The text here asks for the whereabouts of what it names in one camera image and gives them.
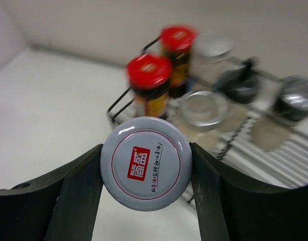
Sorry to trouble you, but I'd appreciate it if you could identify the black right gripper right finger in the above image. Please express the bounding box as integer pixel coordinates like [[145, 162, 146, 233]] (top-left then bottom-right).
[[190, 143, 308, 240]]

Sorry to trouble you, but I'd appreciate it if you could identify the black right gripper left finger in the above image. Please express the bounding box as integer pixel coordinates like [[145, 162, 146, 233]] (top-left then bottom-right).
[[0, 145, 103, 240]]

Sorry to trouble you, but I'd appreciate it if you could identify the labelled lid brown jar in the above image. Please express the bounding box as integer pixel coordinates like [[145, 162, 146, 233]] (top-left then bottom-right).
[[100, 116, 192, 211]]

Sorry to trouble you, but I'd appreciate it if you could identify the clear glass jar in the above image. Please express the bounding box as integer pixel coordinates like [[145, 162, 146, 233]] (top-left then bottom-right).
[[173, 90, 230, 151]]

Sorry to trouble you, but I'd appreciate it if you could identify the black knob lid grinder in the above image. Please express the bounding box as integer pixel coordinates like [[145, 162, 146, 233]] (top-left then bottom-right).
[[212, 57, 261, 133]]

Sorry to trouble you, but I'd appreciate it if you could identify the silver lid white bottle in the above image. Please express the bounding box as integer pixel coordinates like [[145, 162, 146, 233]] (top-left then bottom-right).
[[189, 31, 233, 85]]

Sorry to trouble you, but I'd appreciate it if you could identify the red lid sauce jar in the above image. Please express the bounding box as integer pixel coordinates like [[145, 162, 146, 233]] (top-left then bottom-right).
[[160, 25, 198, 98], [126, 54, 173, 119]]

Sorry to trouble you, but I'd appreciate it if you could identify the black wire rack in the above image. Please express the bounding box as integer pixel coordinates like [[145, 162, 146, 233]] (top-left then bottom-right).
[[109, 32, 308, 188]]

